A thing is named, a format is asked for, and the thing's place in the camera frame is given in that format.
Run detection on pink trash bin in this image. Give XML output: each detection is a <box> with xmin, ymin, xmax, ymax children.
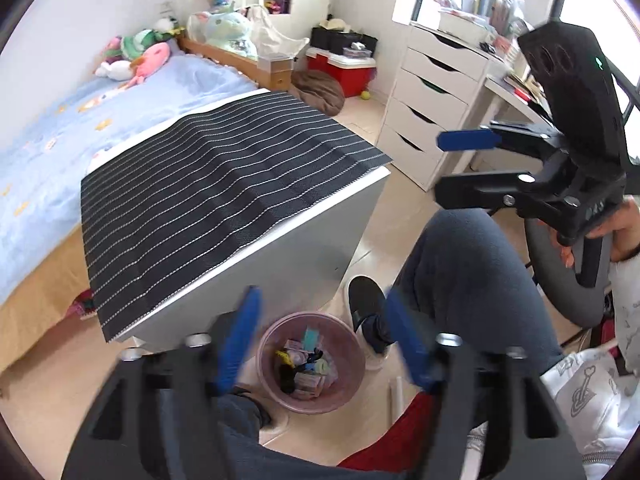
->
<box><xmin>255</xmin><ymin>312</ymin><xmax>366</xmax><ymax>415</ymax></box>

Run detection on person's right hand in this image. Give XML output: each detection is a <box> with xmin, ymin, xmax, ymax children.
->
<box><xmin>548</xmin><ymin>194</ymin><xmax>640</xmax><ymax>269</ymax></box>

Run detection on white drawer cabinet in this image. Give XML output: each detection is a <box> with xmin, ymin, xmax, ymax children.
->
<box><xmin>376</xmin><ymin>23</ymin><xmax>503</xmax><ymax>191</ymax></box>

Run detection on black shoe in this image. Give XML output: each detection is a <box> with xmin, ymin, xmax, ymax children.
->
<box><xmin>344</xmin><ymin>275</ymin><xmax>394</xmax><ymax>370</ymax></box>

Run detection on white table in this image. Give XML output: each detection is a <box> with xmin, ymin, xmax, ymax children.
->
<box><xmin>87</xmin><ymin>90</ymin><xmax>390</xmax><ymax>349</ymax></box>

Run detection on person's legs dark trousers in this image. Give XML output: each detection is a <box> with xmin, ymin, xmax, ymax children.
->
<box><xmin>218</xmin><ymin>209</ymin><xmax>563</xmax><ymax>479</ymax></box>

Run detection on red cooler box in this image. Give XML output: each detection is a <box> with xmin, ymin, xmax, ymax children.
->
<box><xmin>306</xmin><ymin>47</ymin><xmax>376</xmax><ymax>98</ymax></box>

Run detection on brown bean bag cushion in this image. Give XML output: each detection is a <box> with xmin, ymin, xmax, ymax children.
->
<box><xmin>288</xmin><ymin>70</ymin><xmax>345</xmax><ymax>117</ymax></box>

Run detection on black striped table mat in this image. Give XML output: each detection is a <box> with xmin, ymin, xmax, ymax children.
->
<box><xmin>80</xmin><ymin>92</ymin><xmax>388</xmax><ymax>340</ymax></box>

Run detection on black storage box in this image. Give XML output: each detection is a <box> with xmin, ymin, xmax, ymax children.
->
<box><xmin>310</xmin><ymin>26</ymin><xmax>378</xmax><ymax>55</ymax></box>

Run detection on bed with blue blanket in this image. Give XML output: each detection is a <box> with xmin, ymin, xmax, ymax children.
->
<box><xmin>0</xmin><ymin>34</ymin><xmax>294</xmax><ymax>376</ymax></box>

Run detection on light green plush unicorn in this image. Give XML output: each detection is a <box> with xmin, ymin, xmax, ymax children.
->
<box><xmin>186</xmin><ymin>11</ymin><xmax>257</xmax><ymax>60</ymax></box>

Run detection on pink plush toy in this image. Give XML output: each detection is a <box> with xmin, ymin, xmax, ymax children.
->
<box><xmin>125</xmin><ymin>42</ymin><xmax>170</xmax><ymax>89</ymax></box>

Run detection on white plush toy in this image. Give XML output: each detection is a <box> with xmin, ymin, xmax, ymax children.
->
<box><xmin>94</xmin><ymin>60</ymin><xmax>134</xmax><ymax>81</ymax></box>

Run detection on green plush toy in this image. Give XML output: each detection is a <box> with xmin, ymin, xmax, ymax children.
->
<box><xmin>119</xmin><ymin>28</ymin><xmax>172</xmax><ymax>62</ymax></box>

